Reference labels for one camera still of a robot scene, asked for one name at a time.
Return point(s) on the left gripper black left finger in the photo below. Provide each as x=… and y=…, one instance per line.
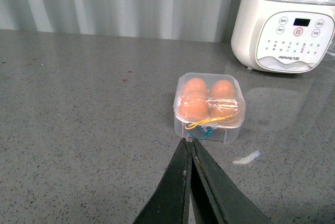
x=170, y=201

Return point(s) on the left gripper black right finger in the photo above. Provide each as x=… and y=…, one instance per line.
x=215, y=197

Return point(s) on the blue rubber band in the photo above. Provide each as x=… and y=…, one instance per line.
x=198, y=131

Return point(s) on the yellow rubber band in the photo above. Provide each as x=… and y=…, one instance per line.
x=206, y=122

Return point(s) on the brown egg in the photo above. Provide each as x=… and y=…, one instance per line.
x=193, y=108
x=226, y=110
x=222, y=89
x=195, y=85

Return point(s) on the clear plastic egg box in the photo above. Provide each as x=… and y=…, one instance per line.
x=225, y=131

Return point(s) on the white soy milk maker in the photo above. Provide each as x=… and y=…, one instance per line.
x=283, y=36

